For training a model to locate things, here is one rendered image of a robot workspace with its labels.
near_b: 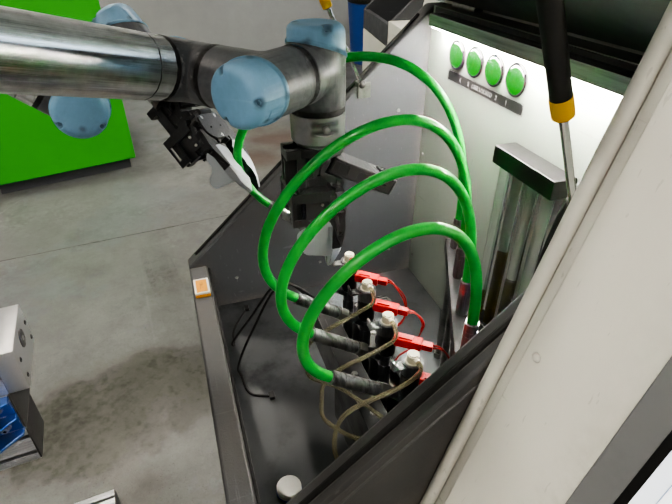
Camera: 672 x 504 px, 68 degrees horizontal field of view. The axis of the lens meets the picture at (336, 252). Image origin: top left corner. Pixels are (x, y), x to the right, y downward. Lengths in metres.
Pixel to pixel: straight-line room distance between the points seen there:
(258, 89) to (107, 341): 2.06
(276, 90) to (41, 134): 3.49
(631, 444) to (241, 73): 0.47
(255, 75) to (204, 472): 1.57
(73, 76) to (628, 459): 0.57
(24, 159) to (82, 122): 3.26
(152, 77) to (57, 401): 1.86
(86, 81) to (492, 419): 0.52
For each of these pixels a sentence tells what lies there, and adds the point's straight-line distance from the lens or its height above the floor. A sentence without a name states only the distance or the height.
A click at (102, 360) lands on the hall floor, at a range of 2.44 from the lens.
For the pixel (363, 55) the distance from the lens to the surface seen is 0.77.
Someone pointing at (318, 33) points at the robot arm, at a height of 1.48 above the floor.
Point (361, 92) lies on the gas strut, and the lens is 1.06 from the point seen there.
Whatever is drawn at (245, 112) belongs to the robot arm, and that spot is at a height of 1.42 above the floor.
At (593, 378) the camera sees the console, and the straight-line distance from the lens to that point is 0.45.
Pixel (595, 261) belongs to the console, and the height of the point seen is 1.37.
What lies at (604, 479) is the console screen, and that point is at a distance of 0.46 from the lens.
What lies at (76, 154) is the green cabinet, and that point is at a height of 0.19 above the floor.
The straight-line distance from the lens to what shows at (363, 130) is 0.64.
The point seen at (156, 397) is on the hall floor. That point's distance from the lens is 2.20.
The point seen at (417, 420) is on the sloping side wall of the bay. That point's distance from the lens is 0.57.
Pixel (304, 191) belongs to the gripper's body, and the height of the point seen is 1.27.
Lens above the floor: 1.59
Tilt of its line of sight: 34 degrees down
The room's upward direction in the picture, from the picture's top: straight up
